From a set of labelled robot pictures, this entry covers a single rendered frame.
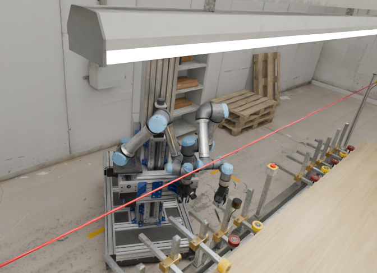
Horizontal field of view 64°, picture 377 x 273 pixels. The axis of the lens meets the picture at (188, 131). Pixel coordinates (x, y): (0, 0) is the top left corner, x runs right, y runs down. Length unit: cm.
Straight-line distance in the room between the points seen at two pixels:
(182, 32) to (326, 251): 203
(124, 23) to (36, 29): 322
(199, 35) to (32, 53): 322
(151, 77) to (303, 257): 164
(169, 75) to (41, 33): 182
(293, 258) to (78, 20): 198
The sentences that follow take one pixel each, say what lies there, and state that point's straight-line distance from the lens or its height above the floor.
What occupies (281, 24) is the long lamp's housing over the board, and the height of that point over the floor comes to 236.
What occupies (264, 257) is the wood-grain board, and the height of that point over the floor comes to 90.
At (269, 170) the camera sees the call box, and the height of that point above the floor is 120.
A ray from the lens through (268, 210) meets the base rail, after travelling 284.
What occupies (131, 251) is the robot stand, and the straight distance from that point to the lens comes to 290.
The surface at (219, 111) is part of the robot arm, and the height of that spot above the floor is 161.
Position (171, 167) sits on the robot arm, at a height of 120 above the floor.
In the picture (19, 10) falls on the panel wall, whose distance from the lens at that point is 365.
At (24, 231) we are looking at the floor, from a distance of 355.
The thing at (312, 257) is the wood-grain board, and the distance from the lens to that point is 231.
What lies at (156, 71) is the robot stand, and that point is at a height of 177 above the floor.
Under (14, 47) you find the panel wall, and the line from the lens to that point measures 369.
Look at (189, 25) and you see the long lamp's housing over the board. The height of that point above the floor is 236.
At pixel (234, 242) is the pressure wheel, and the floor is 91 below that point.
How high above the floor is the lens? 245
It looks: 27 degrees down
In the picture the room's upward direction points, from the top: 8 degrees clockwise
